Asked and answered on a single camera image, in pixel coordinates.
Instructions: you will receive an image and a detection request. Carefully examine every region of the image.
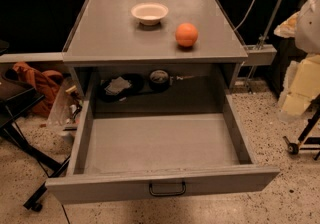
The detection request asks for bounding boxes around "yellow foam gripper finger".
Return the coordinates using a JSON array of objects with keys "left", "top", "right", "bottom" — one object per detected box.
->
[{"left": 278, "top": 55, "right": 320, "bottom": 122}]

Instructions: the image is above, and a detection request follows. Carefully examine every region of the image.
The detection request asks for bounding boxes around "orange fruit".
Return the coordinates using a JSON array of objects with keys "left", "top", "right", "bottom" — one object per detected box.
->
[{"left": 175, "top": 23, "right": 198, "bottom": 47}]

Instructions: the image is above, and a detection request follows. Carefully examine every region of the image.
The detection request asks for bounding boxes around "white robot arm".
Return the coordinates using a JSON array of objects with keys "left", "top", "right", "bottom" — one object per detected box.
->
[{"left": 274, "top": 0, "right": 320, "bottom": 122}]

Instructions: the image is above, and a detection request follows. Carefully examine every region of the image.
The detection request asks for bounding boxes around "grey open top drawer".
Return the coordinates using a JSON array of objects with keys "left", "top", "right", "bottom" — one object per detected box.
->
[{"left": 45, "top": 89, "right": 281, "bottom": 206}]

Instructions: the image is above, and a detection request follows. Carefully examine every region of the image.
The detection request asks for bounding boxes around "black wheeled tripod base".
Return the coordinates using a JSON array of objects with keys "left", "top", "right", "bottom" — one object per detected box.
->
[{"left": 283, "top": 107, "right": 320, "bottom": 161}]

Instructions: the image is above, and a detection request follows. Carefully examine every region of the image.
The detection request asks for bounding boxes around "metal diagonal rod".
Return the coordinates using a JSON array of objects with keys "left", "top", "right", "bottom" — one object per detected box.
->
[{"left": 256, "top": 0, "right": 282, "bottom": 50}]

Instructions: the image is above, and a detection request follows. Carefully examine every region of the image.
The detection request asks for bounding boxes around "black tape roll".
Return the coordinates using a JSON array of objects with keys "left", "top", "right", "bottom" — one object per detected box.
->
[{"left": 149, "top": 70, "right": 170, "bottom": 92}]

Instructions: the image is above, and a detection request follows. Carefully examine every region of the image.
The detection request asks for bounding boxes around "grey metal cabinet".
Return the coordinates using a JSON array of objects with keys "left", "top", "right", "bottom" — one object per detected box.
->
[{"left": 63, "top": 0, "right": 247, "bottom": 116}]

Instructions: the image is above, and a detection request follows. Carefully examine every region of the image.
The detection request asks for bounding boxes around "white paper bowl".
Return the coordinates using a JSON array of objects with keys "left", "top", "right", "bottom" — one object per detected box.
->
[{"left": 131, "top": 2, "right": 169, "bottom": 26}]

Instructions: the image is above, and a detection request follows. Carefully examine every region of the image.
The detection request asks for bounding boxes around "black pouch with paper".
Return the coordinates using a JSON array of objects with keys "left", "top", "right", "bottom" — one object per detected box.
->
[{"left": 97, "top": 73, "right": 144, "bottom": 102}]

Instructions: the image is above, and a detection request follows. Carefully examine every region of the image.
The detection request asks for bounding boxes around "clear plastic bag of items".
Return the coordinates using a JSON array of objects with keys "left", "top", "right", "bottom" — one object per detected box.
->
[{"left": 47, "top": 77, "right": 81, "bottom": 139}]

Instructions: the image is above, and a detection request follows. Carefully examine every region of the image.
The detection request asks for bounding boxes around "orange cloth bag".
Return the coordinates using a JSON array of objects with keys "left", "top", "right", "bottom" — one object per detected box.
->
[{"left": 13, "top": 62, "right": 64, "bottom": 117}]

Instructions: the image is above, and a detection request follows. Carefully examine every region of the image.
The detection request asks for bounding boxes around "black folding stand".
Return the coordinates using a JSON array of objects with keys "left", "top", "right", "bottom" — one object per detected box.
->
[{"left": 0, "top": 39, "right": 72, "bottom": 213}]

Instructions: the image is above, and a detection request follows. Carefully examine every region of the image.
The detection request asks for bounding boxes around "grey side shelf bracket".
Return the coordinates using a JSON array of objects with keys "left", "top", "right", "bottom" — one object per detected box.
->
[{"left": 243, "top": 44, "right": 277, "bottom": 66}]

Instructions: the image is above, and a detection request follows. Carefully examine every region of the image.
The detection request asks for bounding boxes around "white power cable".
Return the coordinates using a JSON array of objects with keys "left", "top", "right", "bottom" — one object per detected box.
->
[{"left": 232, "top": 0, "right": 260, "bottom": 33}]

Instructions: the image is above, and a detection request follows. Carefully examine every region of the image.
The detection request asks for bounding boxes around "black drawer handle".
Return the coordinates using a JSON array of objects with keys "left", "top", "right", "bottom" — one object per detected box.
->
[{"left": 149, "top": 182, "right": 187, "bottom": 197}]

